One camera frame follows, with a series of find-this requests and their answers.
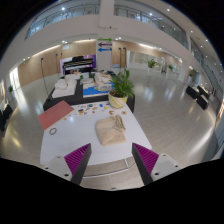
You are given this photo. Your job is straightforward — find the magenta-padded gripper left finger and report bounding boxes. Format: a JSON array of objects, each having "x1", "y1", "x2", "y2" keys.
[{"x1": 44, "y1": 143, "x2": 93, "y2": 186}]

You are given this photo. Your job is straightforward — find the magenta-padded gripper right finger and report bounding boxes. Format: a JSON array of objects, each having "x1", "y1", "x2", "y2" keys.
[{"x1": 131, "y1": 142, "x2": 184, "y2": 187}]

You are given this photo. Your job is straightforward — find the beige towel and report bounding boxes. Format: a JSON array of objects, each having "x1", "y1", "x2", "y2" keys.
[{"x1": 95, "y1": 114, "x2": 128, "y2": 147}]

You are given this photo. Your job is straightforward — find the pink flat board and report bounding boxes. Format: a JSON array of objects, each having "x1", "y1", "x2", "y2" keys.
[{"x1": 38, "y1": 100, "x2": 75, "y2": 131}]

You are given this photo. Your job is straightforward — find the sheet of colourful cards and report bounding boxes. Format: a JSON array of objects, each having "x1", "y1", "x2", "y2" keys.
[{"x1": 75, "y1": 103, "x2": 111, "y2": 117}]

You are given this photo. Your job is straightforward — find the black table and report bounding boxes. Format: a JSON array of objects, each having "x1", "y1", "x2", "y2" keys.
[{"x1": 42, "y1": 71, "x2": 136, "y2": 113}]

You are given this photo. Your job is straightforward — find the potted plant in striped pot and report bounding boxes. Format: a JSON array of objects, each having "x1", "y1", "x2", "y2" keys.
[{"x1": 107, "y1": 68, "x2": 135, "y2": 110}]

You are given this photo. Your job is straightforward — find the white foam model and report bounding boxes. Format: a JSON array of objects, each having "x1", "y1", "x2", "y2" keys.
[{"x1": 51, "y1": 78, "x2": 78, "y2": 99}]

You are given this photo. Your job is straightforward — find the blue board model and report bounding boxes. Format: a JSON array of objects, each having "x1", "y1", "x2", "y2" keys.
[{"x1": 82, "y1": 82, "x2": 114, "y2": 98}]

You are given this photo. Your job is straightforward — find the group of black chairs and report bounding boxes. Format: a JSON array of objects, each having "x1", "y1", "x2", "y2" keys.
[
  {"x1": 185, "y1": 84, "x2": 211, "y2": 111},
  {"x1": 0, "y1": 103, "x2": 14, "y2": 133}
]

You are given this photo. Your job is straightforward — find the tall black lamp stand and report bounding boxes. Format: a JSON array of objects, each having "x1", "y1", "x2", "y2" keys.
[{"x1": 39, "y1": 57, "x2": 51, "y2": 101}]

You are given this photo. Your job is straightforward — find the black piano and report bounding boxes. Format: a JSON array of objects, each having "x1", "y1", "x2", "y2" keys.
[{"x1": 59, "y1": 54, "x2": 97, "y2": 76}]

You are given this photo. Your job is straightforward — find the white pillar with arrow signs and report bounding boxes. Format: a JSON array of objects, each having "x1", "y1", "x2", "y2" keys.
[{"x1": 96, "y1": 36, "x2": 114, "y2": 71}]

